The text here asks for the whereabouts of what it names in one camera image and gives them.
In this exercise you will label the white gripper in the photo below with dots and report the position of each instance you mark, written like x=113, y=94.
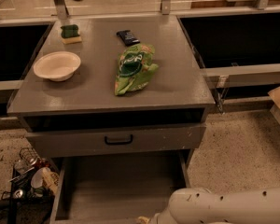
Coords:
x=144, y=219

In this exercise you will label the grey drawer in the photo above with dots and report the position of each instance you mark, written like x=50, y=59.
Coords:
x=116, y=141
x=117, y=189

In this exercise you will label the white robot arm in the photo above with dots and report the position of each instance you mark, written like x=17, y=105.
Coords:
x=201, y=206

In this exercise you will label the grey top drawer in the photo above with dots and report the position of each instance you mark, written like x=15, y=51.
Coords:
x=116, y=141

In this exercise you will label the grey drawer cabinet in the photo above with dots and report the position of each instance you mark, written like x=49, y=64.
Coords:
x=177, y=93

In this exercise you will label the white cup in rack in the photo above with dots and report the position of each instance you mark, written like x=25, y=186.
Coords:
x=37, y=179

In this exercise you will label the green chip bag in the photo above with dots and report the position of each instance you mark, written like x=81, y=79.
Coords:
x=135, y=68

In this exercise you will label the white paper bowl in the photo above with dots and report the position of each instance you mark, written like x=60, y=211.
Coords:
x=57, y=66

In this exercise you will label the dark blue snack packet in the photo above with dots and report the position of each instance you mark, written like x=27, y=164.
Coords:
x=127, y=38

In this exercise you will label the green yellow sponge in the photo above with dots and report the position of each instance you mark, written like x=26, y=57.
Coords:
x=70, y=34

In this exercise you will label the black wire dish rack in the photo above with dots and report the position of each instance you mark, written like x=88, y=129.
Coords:
x=22, y=193

